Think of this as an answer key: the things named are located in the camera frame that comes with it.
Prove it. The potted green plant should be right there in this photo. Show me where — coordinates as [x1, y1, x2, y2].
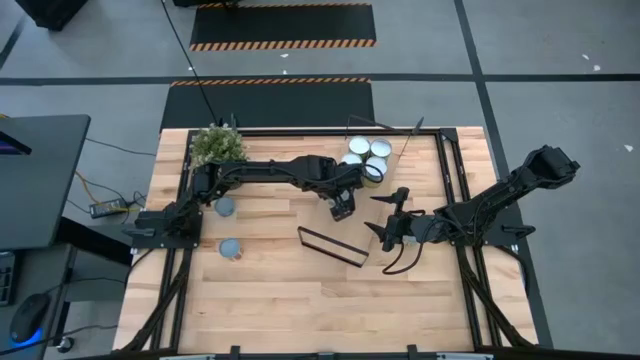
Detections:
[189, 123, 249, 169]

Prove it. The black power adapter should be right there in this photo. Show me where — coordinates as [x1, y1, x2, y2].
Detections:
[89, 197, 129, 220]

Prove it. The teal tuna fish can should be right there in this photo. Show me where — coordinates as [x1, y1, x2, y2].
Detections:
[213, 195, 237, 218]

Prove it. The grey keyboard desk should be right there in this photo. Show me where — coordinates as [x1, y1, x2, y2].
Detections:
[0, 243, 77, 360]

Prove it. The wooden shelf with black frame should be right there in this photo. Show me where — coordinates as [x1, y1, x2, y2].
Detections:
[297, 117, 426, 269]

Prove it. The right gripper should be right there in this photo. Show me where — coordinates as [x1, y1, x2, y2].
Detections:
[363, 187, 434, 252]

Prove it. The black hanging cable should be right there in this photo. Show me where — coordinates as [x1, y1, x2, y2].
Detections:
[160, 0, 221, 126]

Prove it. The black keyboard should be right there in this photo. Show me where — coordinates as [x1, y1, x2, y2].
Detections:
[0, 252, 17, 307]

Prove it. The black computer mouse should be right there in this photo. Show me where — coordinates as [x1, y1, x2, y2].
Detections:
[8, 292, 52, 346]

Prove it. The black hazard-striped floor mat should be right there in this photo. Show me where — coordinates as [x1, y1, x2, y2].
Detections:
[159, 77, 376, 132]
[189, 2, 377, 52]

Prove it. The black aluminium table frame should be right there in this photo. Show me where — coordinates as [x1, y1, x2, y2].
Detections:
[119, 127, 539, 354]

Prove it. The white tomato label can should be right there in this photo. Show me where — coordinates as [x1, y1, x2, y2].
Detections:
[218, 237, 245, 262]

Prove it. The black computer monitor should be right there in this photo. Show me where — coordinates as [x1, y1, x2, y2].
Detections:
[0, 130, 32, 156]

